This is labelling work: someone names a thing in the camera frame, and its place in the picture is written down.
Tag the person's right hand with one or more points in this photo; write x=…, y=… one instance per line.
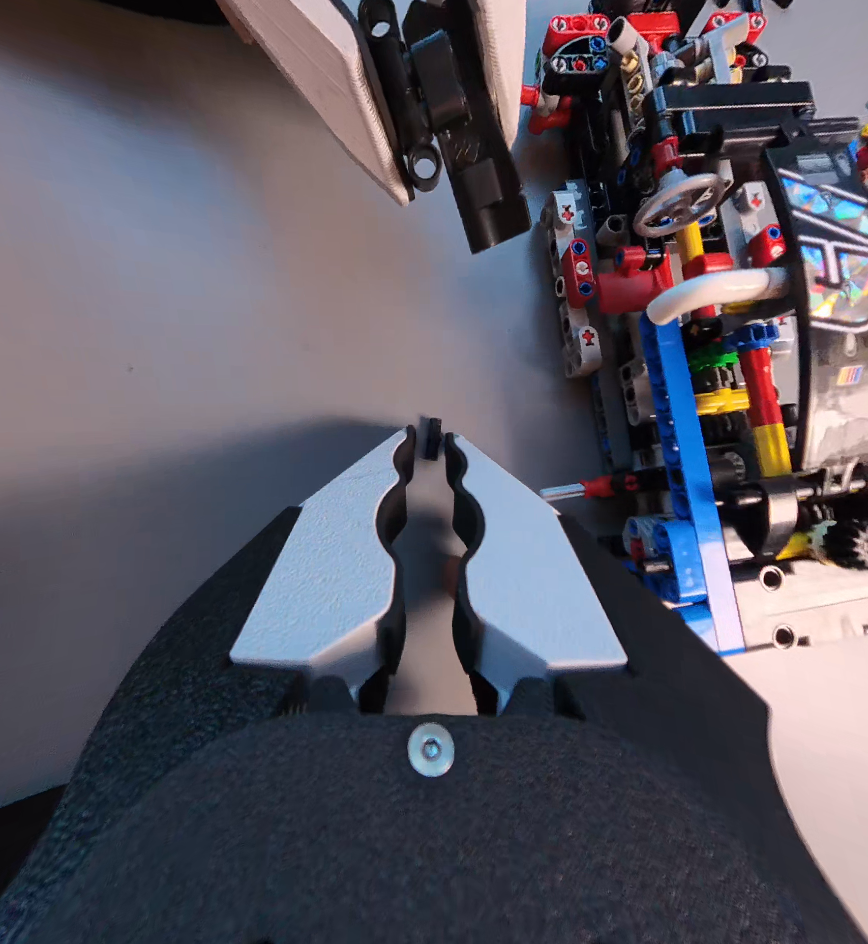
x=452, y=574

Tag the black lego subassembly red pin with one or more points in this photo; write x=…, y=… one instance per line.
x=463, y=147

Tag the partly built lego car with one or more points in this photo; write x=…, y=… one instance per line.
x=736, y=369

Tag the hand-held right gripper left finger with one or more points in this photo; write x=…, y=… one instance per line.
x=316, y=582

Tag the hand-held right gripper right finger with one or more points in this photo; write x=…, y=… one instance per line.
x=544, y=590

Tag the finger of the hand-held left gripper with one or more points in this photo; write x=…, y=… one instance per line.
x=316, y=59
x=507, y=51

